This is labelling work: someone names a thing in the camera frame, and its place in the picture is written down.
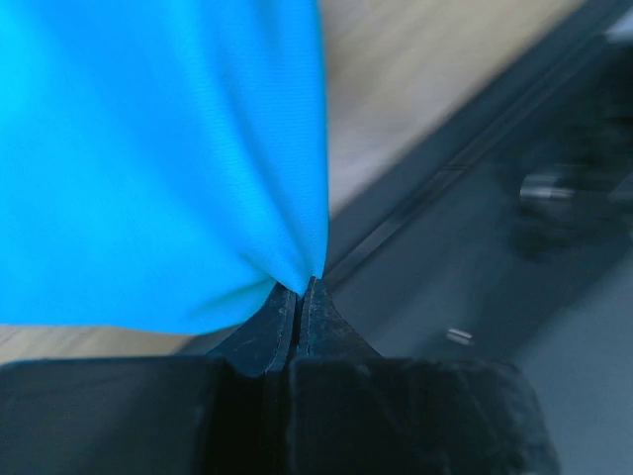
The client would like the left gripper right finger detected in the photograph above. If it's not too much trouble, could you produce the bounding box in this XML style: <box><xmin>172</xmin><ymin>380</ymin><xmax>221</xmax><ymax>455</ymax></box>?
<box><xmin>266</xmin><ymin>280</ymin><xmax>562</xmax><ymax>474</ymax></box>

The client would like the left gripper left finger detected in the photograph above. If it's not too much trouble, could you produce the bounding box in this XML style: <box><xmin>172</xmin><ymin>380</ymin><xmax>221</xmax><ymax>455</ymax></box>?
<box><xmin>1</xmin><ymin>286</ymin><xmax>297</xmax><ymax>474</ymax></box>

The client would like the teal t shirt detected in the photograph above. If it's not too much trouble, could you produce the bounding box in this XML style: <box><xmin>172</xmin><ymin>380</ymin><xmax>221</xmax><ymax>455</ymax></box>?
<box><xmin>1</xmin><ymin>1</ymin><xmax>329</xmax><ymax>334</ymax></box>

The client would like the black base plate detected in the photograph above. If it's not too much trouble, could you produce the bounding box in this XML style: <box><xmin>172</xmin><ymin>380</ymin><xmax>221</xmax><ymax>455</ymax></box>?
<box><xmin>324</xmin><ymin>1</ymin><xmax>632</xmax><ymax>358</ymax></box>

